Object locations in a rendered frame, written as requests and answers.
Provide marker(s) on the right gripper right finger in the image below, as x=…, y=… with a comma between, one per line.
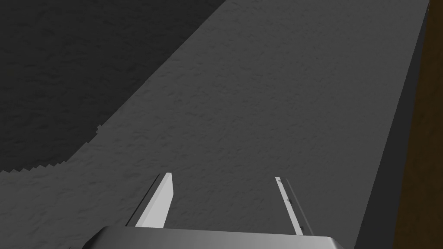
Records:
x=291, y=206

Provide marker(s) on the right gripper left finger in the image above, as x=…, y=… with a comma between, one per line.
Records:
x=157, y=204

